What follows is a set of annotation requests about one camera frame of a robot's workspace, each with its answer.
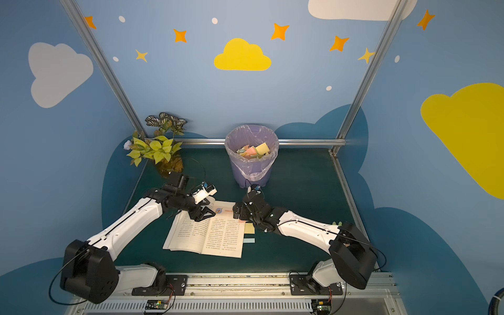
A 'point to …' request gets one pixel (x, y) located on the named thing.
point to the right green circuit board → (322, 306)
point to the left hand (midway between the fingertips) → (209, 204)
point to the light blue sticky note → (251, 240)
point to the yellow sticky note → (249, 229)
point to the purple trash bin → (241, 181)
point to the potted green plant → (161, 147)
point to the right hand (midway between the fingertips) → (241, 207)
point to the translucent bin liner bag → (243, 135)
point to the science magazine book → (222, 235)
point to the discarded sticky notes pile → (250, 152)
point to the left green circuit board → (157, 304)
